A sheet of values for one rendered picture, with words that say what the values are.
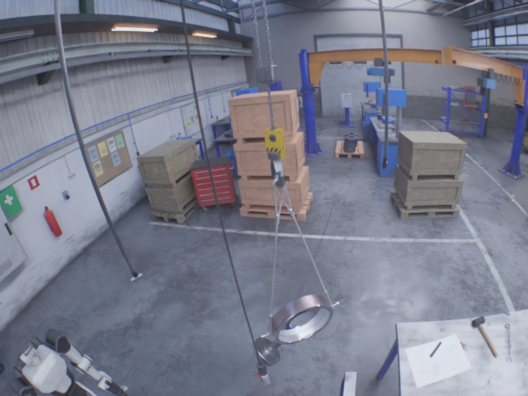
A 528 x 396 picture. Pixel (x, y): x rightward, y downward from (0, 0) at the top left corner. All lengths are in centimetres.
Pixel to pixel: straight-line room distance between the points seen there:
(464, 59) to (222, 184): 511
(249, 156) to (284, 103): 104
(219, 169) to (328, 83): 929
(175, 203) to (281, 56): 997
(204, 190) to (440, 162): 418
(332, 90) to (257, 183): 934
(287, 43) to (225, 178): 958
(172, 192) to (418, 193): 428
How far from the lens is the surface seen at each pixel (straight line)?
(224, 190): 486
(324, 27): 1311
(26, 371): 185
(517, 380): 214
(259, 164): 426
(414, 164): 432
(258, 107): 403
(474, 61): 568
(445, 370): 189
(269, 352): 164
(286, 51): 1322
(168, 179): 476
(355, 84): 1304
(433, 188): 465
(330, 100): 1310
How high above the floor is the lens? 244
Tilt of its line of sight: 27 degrees down
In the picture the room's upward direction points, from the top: 8 degrees counter-clockwise
